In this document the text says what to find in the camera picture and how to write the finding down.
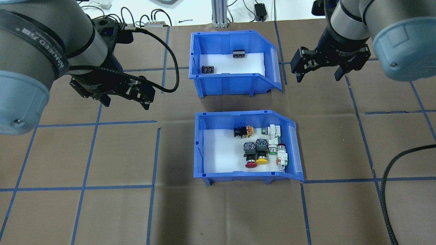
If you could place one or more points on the blue plastic battery bin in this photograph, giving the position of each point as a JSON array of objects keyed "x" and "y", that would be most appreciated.
[{"x": 221, "y": 85}]

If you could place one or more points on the blue plastic push-button bin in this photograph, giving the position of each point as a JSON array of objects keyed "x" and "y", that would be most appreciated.
[{"x": 238, "y": 177}]

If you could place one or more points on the black cylindrical battery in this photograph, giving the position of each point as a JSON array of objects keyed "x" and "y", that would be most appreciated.
[{"x": 239, "y": 53}]

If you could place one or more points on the silver hub box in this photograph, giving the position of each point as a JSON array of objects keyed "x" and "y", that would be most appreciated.
[{"x": 155, "y": 24}]

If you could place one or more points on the white foam sheet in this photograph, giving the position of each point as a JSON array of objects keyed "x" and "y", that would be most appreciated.
[
  {"x": 238, "y": 66},
  {"x": 221, "y": 153}
]

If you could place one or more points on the black power adapter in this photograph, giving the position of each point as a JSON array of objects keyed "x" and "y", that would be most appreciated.
[{"x": 261, "y": 12}]

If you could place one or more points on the black connector block left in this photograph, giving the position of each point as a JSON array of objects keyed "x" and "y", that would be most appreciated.
[{"x": 207, "y": 69}]

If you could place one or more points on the green push button white block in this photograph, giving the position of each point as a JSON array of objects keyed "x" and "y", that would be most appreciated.
[
  {"x": 274, "y": 131},
  {"x": 272, "y": 148}
]

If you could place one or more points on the small white adapter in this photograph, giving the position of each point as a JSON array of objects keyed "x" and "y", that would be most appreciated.
[{"x": 106, "y": 4}]

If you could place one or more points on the red push button white block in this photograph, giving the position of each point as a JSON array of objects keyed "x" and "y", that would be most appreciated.
[{"x": 282, "y": 158}]

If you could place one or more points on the yellow mushroom push button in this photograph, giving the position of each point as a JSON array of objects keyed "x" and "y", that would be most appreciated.
[{"x": 262, "y": 160}]

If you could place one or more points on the red mushroom push button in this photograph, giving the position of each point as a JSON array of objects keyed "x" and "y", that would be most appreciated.
[{"x": 251, "y": 164}]

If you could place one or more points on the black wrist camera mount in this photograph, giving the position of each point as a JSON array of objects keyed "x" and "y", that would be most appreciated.
[
  {"x": 102, "y": 23},
  {"x": 318, "y": 7}
]

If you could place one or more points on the black selector switch yellow block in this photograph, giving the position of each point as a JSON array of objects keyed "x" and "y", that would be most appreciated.
[{"x": 240, "y": 132}]

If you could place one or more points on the aluminium extrusion post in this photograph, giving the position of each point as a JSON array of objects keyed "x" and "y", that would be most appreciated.
[{"x": 220, "y": 13}]

